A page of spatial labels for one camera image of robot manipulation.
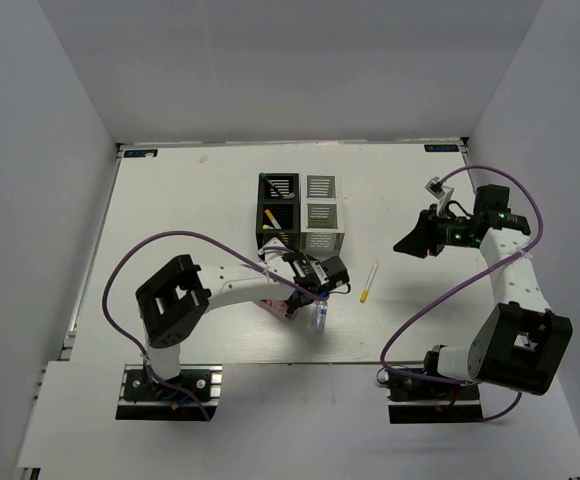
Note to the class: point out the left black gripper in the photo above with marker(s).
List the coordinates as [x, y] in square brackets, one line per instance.
[291, 305]

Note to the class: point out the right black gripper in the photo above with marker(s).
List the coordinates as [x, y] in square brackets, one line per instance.
[416, 243]

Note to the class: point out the white marker yellow cap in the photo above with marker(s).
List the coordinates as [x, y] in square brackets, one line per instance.
[272, 220]

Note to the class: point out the green gel pen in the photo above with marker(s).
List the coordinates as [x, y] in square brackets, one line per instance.
[273, 191]

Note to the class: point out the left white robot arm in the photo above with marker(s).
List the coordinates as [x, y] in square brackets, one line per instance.
[173, 300]

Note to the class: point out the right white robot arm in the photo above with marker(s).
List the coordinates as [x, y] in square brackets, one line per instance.
[522, 342]

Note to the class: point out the blue spray bottle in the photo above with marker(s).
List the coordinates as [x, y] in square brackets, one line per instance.
[319, 316]

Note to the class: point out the white slotted pen holder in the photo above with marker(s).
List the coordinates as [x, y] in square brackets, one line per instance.
[322, 230]

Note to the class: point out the pink cap candy tube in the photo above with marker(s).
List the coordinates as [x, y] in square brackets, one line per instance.
[278, 309]

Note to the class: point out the right corner label sticker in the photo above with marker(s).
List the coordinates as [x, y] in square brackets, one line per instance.
[441, 148]

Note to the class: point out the corner label sticker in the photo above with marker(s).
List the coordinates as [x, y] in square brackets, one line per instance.
[140, 153]
[441, 148]

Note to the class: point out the black slotted pen holder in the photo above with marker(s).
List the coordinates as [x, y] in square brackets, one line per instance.
[286, 212]

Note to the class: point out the left corner label sticker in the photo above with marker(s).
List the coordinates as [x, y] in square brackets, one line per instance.
[140, 153]

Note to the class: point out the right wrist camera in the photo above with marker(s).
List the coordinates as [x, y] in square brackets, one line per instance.
[441, 192]

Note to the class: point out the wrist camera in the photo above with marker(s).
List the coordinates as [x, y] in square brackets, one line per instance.
[275, 253]
[441, 192]

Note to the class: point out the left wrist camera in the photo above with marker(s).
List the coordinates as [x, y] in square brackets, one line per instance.
[275, 253]

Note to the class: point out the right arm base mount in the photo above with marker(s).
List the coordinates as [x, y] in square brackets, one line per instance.
[413, 402]

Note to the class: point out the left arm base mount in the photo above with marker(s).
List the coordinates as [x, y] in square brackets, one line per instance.
[141, 399]

